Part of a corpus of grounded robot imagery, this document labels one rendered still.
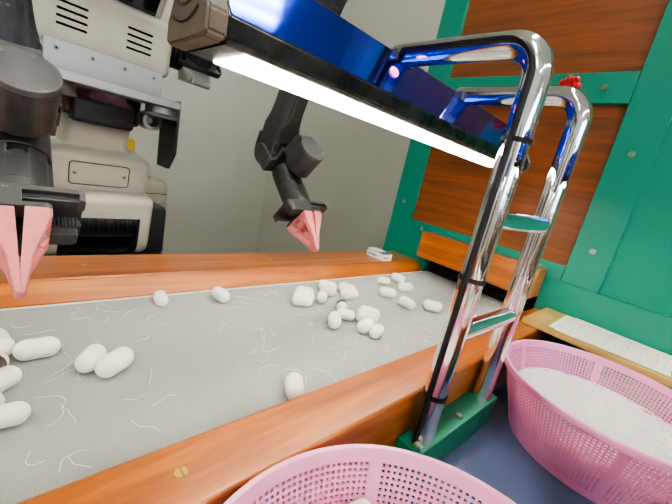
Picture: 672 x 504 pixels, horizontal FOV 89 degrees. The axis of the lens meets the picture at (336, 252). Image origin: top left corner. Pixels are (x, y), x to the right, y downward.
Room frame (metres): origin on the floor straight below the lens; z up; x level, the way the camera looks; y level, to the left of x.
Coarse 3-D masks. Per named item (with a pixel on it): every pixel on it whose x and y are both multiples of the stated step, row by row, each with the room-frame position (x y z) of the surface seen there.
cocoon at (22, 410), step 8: (0, 408) 0.21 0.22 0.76; (8, 408) 0.21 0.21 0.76; (16, 408) 0.21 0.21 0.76; (24, 408) 0.21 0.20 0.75; (0, 416) 0.20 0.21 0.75; (8, 416) 0.20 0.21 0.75; (16, 416) 0.21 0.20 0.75; (24, 416) 0.21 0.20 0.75; (0, 424) 0.20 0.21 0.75; (8, 424) 0.20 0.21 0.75; (16, 424) 0.21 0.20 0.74
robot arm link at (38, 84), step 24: (0, 48) 0.33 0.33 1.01; (24, 48) 0.34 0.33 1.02; (0, 72) 0.31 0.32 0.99; (24, 72) 0.33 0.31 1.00; (48, 72) 0.34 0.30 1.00; (0, 96) 0.31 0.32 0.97; (24, 96) 0.32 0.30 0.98; (48, 96) 0.33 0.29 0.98; (0, 120) 0.32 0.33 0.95; (24, 120) 0.33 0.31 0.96; (48, 120) 0.35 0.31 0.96
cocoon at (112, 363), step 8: (112, 352) 0.29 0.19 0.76; (120, 352) 0.29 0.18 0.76; (128, 352) 0.30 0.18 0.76; (104, 360) 0.28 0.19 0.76; (112, 360) 0.28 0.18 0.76; (120, 360) 0.29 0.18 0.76; (128, 360) 0.29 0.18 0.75; (96, 368) 0.27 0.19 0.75; (104, 368) 0.27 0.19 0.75; (112, 368) 0.28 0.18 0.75; (120, 368) 0.28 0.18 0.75; (104, 376) 0.27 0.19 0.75
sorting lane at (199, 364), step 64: (0, 320) 0.33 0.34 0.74; (64, 320) 0.36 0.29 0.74; (128, 320) 0.39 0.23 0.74; (192, 320) 0.42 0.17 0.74; (256, 320) 0.46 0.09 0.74; (320, 320) 0.50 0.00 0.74; (384, 320) 0.56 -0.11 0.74; (64, 384) 0.26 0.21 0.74; (128, 384) 0.28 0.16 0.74; (192, 384) 0.30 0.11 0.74; (256, 384) 0.32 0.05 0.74; (320, 384) 0.34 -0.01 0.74; (0, 448) 0.19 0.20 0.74; (64, 448) 0.20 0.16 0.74; (128, 448) 0.21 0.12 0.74
